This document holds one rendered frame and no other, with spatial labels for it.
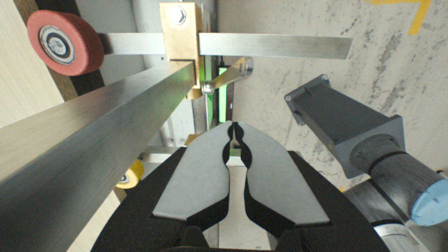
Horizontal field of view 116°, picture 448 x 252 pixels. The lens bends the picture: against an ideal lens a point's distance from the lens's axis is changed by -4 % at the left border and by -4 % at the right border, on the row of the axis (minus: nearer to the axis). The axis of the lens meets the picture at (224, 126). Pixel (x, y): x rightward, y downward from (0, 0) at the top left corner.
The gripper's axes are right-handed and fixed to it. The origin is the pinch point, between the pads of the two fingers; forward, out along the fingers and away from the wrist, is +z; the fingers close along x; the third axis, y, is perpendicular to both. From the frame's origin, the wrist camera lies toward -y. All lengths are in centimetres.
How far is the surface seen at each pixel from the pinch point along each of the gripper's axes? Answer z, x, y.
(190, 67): 11.5, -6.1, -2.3
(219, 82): 6.9, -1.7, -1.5
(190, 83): 10.7, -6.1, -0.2
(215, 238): 31, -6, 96
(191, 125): 39.0, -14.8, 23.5
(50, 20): 10.3, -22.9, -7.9
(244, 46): 15.0, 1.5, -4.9
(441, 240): 72, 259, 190
